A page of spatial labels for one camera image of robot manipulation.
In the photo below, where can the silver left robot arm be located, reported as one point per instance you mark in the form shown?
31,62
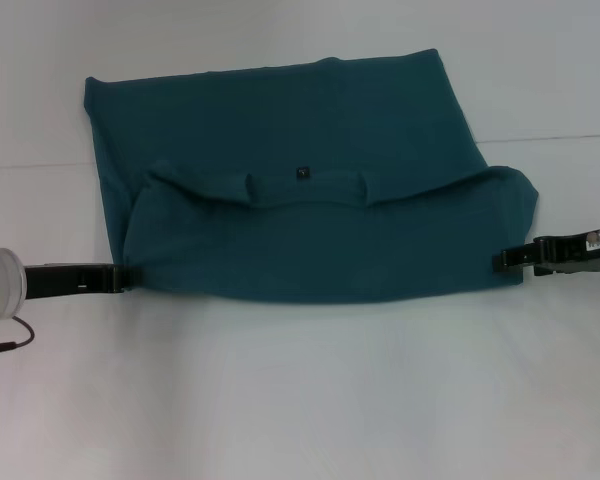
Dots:
0,280

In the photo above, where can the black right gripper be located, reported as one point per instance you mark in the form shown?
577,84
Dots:
575,255

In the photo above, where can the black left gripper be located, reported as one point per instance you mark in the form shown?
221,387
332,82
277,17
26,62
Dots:
70,281

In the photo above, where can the teal t-shirt with FREE print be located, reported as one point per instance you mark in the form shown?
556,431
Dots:
305,125

